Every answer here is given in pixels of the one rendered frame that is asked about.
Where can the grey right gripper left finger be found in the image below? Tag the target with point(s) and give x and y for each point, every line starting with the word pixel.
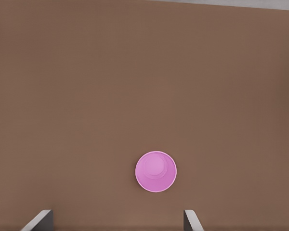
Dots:
pixel 39 222

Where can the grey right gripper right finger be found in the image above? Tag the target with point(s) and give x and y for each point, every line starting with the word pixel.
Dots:
pixel 191 222

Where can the pink bowl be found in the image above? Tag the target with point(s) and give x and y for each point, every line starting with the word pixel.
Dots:
pixel 156 171

